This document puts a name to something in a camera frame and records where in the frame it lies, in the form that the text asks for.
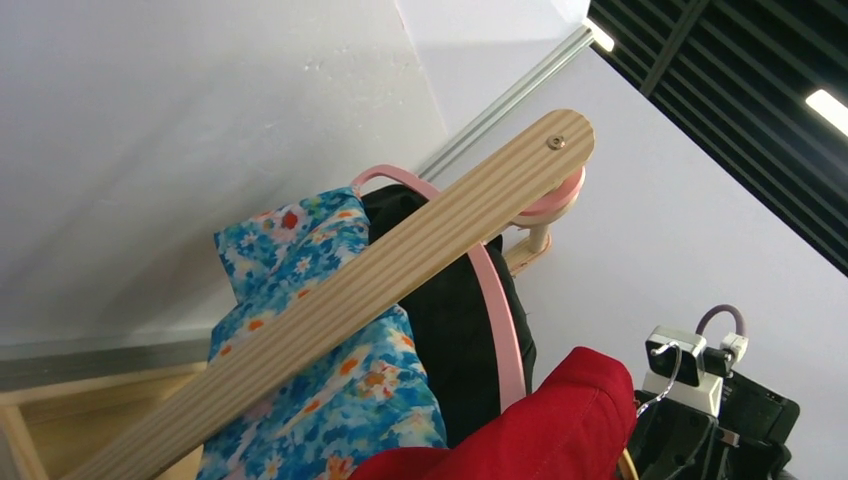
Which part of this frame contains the black garment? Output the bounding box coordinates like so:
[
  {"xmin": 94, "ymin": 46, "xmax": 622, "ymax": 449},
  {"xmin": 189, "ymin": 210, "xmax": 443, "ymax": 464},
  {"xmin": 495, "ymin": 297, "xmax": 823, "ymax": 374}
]
[{"xmin": 362, "ymin": 184, "xmax": 537, "ymax": 448}]

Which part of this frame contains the pink plastic hanger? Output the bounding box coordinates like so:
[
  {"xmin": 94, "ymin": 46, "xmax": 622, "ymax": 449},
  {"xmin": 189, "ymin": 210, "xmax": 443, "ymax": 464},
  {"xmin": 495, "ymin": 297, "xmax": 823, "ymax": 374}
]
[{"xmin": 351, "ymin": 164, "xmax": 586, "ymax": 410}]

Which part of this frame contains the aluminium frame rail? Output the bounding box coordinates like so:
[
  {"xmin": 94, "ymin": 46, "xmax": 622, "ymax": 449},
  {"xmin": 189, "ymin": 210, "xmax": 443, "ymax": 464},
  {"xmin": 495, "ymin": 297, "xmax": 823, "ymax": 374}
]
[{"xmin": 418, "ymin": 26, "xmax": 594, "ymax": 180}]

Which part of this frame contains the wooden rack post left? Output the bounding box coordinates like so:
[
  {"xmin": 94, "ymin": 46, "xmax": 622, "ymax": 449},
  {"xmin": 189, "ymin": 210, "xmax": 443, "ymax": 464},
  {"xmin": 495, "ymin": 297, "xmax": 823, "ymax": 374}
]
[{"xmin": 72, "ymin": 109, "xmax": 595, "ymax": 479}]

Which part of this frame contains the red pleated skirt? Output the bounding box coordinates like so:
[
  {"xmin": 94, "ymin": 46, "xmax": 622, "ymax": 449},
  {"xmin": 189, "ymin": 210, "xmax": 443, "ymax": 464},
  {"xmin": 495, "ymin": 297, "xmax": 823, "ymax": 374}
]
[{"xmin": 352, "ymin": 347, "xmax": 637, "ymax": 480}]

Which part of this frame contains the blue floral garment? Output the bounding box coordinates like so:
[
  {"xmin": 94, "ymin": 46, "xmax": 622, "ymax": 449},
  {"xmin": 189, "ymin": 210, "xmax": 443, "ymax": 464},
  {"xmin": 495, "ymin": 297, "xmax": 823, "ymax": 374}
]
[{"xmin": 197, "ymin": 186, "xmax": 449, "ymax": 480}]

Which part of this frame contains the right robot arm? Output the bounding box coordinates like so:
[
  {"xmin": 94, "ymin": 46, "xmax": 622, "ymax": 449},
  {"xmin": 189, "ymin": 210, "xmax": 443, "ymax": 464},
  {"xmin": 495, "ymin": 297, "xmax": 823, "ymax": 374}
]
[{"xmin": 628, "ymin": 373, "xmax": 800, "ymax": 479}]

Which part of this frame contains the wooden rack base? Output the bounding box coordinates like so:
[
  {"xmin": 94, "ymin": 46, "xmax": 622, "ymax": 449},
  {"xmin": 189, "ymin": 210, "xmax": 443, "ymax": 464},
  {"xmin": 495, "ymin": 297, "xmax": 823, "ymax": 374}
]
[{"xmin": 1, "ymin": 362, "xmax": 206, "ymax": 479}]

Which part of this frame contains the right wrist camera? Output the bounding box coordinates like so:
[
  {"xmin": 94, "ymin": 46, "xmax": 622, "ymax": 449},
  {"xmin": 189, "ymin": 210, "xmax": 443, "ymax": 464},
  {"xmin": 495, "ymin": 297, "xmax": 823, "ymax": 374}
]
[{"xmin": 642, "ymin": 326, "xmax": 749, "ymax": 417}]

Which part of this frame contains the wooden hanger with metal hook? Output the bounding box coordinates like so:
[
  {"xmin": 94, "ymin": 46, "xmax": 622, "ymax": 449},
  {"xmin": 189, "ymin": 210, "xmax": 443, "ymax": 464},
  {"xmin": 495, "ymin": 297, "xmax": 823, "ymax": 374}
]
[{"xmin": 615, "ymin": 340, "xmax": 682, "ymax": 480}]

